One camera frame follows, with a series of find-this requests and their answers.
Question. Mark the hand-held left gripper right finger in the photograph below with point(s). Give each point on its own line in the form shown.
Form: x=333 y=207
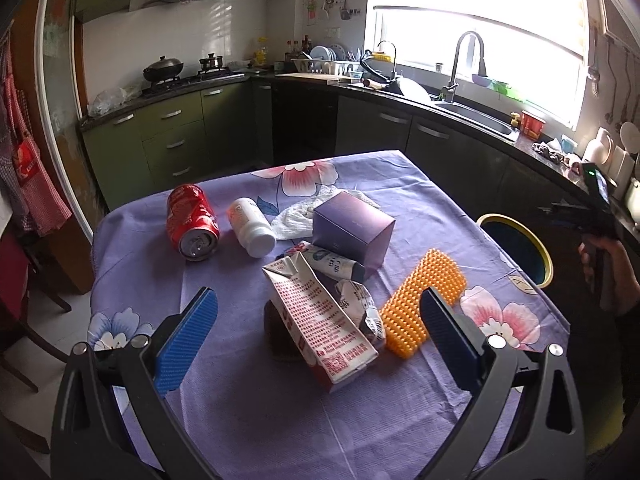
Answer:
x=450 y=345

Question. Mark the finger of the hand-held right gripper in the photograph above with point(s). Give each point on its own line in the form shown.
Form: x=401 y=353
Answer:
x=560 y=215

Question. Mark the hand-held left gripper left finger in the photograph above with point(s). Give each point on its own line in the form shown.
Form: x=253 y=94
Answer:
x=187 y=340

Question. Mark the yellow-rimmed trash bin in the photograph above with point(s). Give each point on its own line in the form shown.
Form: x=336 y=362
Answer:
x=520 y=245

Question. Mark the orange spiky brush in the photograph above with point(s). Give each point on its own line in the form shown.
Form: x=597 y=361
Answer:
x=425 y=295

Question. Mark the silver snack wrapper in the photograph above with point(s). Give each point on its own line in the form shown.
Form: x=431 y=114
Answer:
x=367 y=315

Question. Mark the red soda can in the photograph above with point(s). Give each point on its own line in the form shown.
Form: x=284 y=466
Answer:
x=192 y=220

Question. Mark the white plastic bottle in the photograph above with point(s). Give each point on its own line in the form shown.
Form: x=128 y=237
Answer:
x=250 y=225

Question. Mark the white red-printed milk carton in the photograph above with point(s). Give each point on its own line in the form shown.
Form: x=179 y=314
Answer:
x=320 y=320

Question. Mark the white tube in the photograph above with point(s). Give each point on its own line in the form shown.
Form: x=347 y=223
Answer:
x=330 y=262

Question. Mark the purple cardboard box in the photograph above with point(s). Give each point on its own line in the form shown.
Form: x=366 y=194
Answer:
x=352 y=225

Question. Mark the white tissue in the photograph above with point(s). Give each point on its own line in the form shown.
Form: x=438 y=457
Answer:
x=295 y=217

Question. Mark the person's right hand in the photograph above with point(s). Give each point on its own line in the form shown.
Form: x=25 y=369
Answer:
x=607 y=270

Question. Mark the white jug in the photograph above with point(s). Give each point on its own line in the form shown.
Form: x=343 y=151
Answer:
x=597 y=147

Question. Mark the dark rag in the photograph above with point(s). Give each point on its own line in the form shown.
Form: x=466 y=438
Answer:
x=547 y=150

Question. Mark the purple floral tablecloth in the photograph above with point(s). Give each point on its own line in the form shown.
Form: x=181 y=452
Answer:
x=240 y=410

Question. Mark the red container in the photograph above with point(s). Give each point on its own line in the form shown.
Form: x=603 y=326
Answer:
x=532 y=125

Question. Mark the steel sink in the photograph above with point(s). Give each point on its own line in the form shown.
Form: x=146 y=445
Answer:
x=480 y=117

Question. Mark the dark wooden chair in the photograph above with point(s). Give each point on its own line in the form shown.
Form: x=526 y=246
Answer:
x=20 y=320

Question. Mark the tall kitchen faucet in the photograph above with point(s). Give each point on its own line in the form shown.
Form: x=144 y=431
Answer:
x=457 y=60

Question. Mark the green base cabinet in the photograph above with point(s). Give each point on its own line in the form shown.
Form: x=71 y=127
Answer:
x=165 y=145

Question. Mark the red checked apron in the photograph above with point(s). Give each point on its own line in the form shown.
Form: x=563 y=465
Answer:
x=35 y=180

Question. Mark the small thin faucet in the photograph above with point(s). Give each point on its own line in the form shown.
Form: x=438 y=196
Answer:
x=392 y=60

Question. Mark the clear plastic bag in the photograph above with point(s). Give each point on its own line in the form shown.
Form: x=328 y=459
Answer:
x=112 y=100

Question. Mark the black gas stove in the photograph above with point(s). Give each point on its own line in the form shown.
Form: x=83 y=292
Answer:
x=200 y=81

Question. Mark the black wok with lid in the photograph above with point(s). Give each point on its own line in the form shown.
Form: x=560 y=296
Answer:
x=162 y=69

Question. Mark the small dark pot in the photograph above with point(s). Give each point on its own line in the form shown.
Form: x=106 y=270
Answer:
x=211 y=62

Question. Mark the white dish rack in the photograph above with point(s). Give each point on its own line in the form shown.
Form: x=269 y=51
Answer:
x=325 y=62

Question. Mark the wooden cutting board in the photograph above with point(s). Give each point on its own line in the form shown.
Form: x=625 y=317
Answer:
x=310 y=77

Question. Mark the yellow oil bottle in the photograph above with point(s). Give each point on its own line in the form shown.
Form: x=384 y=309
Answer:
x=261 y=52

